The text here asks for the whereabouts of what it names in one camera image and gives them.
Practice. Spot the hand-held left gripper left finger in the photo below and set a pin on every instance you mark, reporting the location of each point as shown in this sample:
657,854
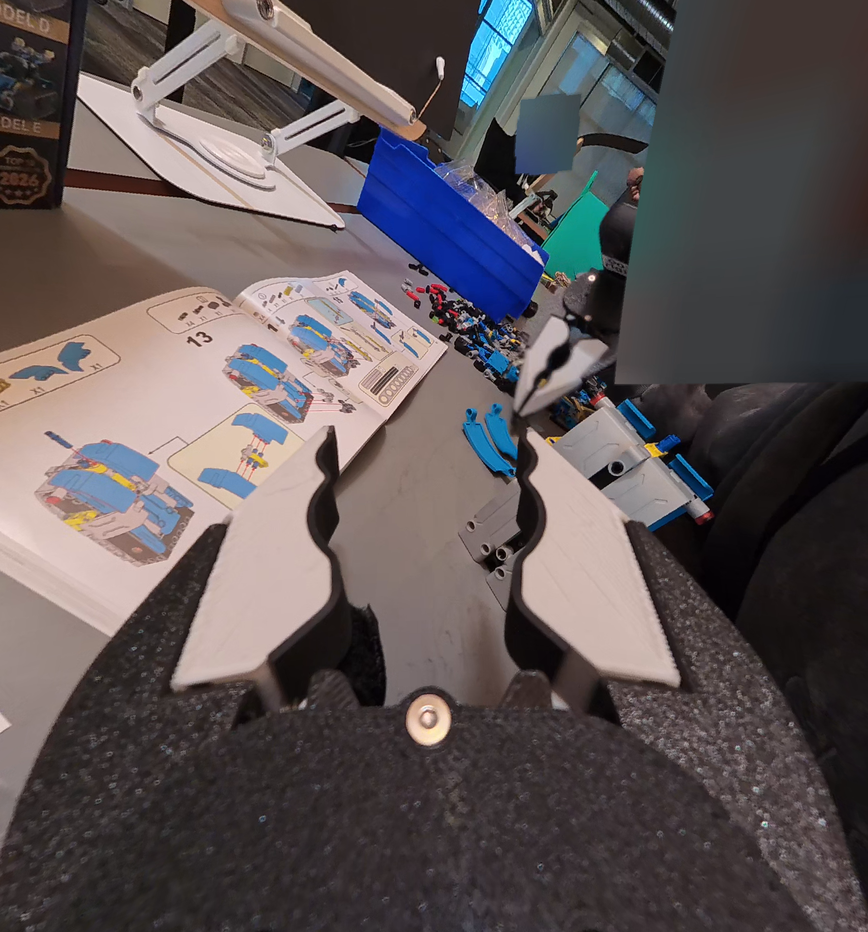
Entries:
266,582

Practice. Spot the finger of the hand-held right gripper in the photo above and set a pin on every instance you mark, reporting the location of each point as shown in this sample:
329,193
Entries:
576,362
543,353

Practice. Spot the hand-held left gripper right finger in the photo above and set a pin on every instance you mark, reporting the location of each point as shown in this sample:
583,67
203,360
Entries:
594,590

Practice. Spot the pile of small brick parts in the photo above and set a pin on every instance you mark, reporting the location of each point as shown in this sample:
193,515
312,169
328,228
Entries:
478,327

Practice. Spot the grey blue toy brick model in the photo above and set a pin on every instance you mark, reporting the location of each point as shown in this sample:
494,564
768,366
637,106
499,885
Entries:
616,444

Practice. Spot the grey desk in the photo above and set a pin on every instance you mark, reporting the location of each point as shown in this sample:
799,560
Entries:
419,524

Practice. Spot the teal green board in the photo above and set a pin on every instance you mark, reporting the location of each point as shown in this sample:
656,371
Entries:
576,233

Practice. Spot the blue curved brick piece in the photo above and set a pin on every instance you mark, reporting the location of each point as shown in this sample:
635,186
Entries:
481,440
503,429

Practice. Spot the clear plastic parts bags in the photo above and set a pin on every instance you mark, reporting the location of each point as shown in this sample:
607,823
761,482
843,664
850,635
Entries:
485,193

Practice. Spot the blue plastic bin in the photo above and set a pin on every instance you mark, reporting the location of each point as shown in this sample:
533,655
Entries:
448,218

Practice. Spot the open instruction booklet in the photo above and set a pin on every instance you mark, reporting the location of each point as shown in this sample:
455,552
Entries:
172,408

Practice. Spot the glass window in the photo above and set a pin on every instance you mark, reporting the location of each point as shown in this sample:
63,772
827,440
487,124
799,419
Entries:
496,44

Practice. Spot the dark flat board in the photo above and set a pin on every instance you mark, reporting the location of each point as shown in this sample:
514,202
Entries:
390,51

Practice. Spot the white folding book stand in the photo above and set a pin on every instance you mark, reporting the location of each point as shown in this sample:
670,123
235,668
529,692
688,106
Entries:
208,94

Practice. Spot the dark toy kit box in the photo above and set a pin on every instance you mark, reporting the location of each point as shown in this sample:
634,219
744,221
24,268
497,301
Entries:
19,109

